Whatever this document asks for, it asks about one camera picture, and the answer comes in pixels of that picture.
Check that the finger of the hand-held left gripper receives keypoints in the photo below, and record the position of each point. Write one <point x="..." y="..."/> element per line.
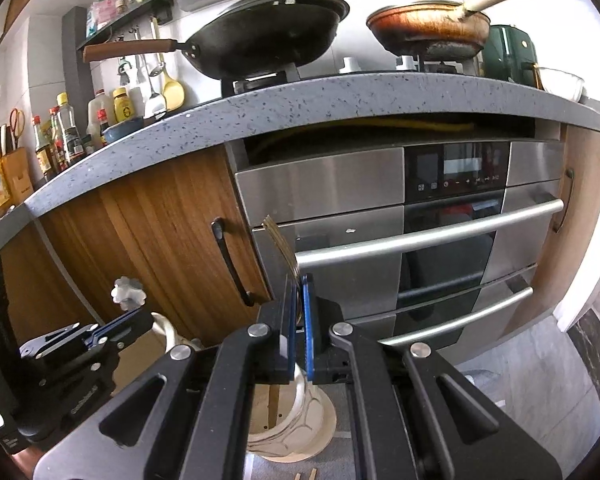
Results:
<point x="55" y="350"/>
<point x="122" y="325"/>

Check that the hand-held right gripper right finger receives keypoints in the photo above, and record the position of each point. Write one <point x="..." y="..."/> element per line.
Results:
<point x="309" y="330"/>

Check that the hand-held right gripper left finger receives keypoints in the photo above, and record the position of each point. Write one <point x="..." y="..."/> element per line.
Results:
<point x="287" y="325"/>

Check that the metal flower-shaped utensil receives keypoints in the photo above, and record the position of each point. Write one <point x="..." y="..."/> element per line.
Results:
<point x="127" y="292"/>

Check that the white ceramic utensil holder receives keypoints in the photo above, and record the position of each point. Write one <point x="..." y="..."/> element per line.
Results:
<point x="307" y="425"/>

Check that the dark wooden cabinet door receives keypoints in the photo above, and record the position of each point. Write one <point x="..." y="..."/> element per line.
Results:
<point x="145" y="230"/>

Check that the stainless steel built-in appliance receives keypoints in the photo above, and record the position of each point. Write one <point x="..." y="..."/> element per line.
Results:
<point x="330" y="185"/>

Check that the wooden knife block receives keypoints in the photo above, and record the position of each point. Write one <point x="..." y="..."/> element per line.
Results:
<point x="17" y="175"/>

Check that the red-cap sauce bottle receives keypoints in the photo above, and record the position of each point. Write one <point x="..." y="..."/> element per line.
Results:
<point x="42" y="160"/>
<point x="57" y="152"/>

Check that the small dark red-cap bottle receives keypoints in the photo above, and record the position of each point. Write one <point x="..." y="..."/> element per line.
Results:
<point x="103" y="132"/>

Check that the yellow-cap tall bottle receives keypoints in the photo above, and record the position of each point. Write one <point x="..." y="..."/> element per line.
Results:
<point x="70" y="130"/>

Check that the large cooking oil jug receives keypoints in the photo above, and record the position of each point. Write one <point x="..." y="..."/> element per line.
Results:
<point x="100" y="107"/>

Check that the yellow squeeze bottle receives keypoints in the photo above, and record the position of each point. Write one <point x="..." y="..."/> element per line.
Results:
<point x="123" y="105"/>

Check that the steel hanging ladle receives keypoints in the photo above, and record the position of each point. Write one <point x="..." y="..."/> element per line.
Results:
<point x="155" y="105"/>

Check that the yellow rice paddle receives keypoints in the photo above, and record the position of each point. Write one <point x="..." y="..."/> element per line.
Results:
<point x="172" y="92"/>

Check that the gas stove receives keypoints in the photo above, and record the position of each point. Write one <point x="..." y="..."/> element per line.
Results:
<point x="260" y="82"/>

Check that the light wooden cabinet door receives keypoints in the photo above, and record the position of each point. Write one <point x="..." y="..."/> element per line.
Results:
<point x="545" y="260"/>

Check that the small metal ladle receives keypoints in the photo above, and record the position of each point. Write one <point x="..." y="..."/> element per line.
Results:
<point x="157" y="69"/>

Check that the white stove knob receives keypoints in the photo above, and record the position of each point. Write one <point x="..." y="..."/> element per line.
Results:
<point x="349" y="63"/>
<point x="408" y="62"/>

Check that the teal food packet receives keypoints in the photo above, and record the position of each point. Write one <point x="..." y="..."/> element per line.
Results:
<point x="91" y="22"/>

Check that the pink food packet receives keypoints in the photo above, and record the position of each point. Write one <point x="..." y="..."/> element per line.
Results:
<point x="105" y="10"/>

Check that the green air fryer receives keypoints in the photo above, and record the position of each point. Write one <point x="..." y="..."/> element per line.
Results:
<point x="510" y="55"/>

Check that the clear glass bowl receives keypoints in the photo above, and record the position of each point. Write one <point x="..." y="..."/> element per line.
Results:
<point x="560" y="85"/>

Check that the black wall shelf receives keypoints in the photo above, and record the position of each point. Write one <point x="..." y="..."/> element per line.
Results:
<point x="130" y="16"/>

